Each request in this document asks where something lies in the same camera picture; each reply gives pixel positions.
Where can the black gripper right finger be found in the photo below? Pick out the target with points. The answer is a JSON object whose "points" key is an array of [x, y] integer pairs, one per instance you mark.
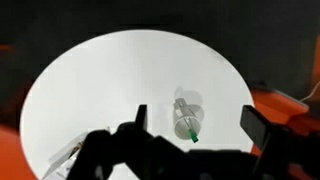
{"points": [[256, 126]]}

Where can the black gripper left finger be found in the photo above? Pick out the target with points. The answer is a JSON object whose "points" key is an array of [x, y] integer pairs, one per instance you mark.
{"points": [[141, 119]]}

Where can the green marker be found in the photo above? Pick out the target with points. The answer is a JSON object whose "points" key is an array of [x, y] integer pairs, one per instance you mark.
{"points": [[192, 133]]}

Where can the white mug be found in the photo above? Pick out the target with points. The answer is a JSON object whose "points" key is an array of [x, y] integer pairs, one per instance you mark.
{"points": [[193, 112]]}

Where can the orange armchair near table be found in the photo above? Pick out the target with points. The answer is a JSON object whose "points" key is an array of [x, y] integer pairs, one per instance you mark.
{"points": [[288, 147]]}

